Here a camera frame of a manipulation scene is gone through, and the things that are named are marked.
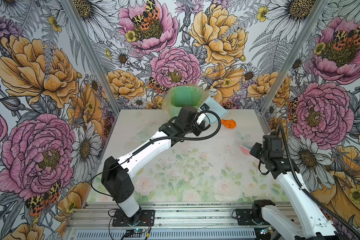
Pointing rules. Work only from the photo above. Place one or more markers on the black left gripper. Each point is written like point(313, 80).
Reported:
point(200, 128)

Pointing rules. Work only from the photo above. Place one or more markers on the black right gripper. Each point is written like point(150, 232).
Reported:
point(253, 151)

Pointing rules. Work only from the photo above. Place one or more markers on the grey-green plastic dustpan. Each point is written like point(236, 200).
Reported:
point(215, 107)

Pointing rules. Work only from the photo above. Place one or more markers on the large orange paper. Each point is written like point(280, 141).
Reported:
point(229, 124)

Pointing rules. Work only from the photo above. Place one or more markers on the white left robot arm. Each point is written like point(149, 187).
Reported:
point(117, 173)

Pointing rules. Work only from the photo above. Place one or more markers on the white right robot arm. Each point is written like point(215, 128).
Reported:
point(313, 224)

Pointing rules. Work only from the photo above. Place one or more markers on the green plastic trash bin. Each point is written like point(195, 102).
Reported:
point(183, 100)

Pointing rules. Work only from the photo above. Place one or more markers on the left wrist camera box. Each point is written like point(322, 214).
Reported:
point(202, 113)

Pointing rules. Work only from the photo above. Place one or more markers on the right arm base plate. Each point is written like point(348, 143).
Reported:
point(244, 218)

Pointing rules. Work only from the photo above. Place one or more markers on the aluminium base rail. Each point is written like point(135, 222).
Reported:
point(188, 221)

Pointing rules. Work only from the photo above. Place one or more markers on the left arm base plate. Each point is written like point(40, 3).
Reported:
point(143, 218)

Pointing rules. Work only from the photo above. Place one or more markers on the aluminium corner post left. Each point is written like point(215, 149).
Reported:
point(85, 41)

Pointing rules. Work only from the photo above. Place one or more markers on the aluminium corner post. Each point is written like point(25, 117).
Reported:
point(85, 41)
point(301, 38)

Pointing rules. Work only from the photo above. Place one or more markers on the aluminium corner post right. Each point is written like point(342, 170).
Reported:
point(301, 38)

